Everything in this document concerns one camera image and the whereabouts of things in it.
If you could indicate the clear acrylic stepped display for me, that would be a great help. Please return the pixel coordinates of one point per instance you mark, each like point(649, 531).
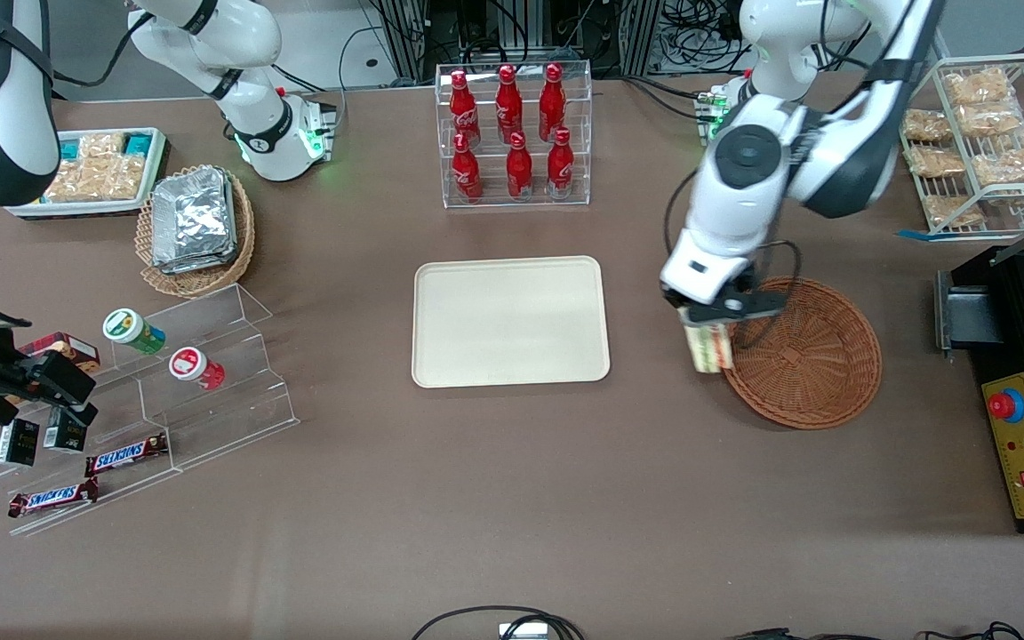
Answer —
point(228, 418)

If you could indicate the light wicker basket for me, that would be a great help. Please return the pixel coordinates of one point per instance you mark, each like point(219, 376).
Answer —
point(196, 283)

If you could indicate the red lid snack cup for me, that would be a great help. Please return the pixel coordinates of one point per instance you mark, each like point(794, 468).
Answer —
point(195, 367)

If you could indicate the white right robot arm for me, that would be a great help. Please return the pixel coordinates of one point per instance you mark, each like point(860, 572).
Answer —
point(5, 116)

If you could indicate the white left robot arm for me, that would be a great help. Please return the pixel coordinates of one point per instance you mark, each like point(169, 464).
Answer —
point(832, 151)

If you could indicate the silver foil packet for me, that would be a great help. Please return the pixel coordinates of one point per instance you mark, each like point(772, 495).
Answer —
point(201, 265)
point(192, 213)

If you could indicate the small grey box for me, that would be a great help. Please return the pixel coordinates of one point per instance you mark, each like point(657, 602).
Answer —
point(523, 631)

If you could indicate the red emergency stop button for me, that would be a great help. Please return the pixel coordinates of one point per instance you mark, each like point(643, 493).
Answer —
point(1003, 405)

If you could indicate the aluminium frame post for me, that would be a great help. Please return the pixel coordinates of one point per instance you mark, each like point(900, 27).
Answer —
point(405, 36)
point(641, 36)

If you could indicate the small black box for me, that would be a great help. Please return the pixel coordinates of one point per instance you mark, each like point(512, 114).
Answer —
point(17, 442)
point(65, 433)

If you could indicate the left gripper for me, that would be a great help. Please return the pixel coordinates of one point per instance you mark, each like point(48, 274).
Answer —
point(746, 282)

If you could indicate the teal snack pack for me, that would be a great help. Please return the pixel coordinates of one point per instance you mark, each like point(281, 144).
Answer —
point(69, 149)
point(139, 145)

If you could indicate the triangle sandwich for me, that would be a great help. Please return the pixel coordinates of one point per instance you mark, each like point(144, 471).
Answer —
point(709, 349)

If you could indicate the brown chocolate box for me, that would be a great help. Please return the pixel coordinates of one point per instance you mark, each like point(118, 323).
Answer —
point(68, 348)

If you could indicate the grey metal bracket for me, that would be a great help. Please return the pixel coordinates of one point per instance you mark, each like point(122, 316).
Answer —
point(965, 320)

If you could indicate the white snack tray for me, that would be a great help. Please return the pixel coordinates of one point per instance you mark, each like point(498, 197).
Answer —
point(76, 208)

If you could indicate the brown round wicker basket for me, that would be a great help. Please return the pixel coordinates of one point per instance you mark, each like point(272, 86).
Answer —
point(814, 364)

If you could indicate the beige plastic tray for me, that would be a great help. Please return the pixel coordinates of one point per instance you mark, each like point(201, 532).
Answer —
point(512, 324)

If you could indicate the yellow snack pack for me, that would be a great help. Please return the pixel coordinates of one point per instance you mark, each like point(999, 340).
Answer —
point(121, 176)
point(72, 180)
point(103, 147)

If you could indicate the green lid snack cup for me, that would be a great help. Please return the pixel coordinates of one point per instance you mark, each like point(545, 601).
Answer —
point(132, 331)

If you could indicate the blue tape strip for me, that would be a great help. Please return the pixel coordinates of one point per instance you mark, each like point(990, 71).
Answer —
point(921, 235)

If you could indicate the clear acrylic bottle rack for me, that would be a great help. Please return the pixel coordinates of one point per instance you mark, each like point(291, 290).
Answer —
point(583, 178)

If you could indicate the Snickers chocolate bar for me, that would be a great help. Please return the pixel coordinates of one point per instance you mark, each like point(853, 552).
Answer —
point(125, 456)
point(52, 499)

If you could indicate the clear bag of crackers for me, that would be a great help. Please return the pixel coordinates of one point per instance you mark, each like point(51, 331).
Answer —
point(952, 211)
point(925, 125)
point(977, 87)
point(1010, 167)
point(989, 120)
point(936, 162)

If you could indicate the red cola bottle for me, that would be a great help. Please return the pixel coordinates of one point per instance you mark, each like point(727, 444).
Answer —
point(508, 107)
point(467, 173)
point(519, 171)
point(552, 107)
point(465, 111)
point(560, 169)

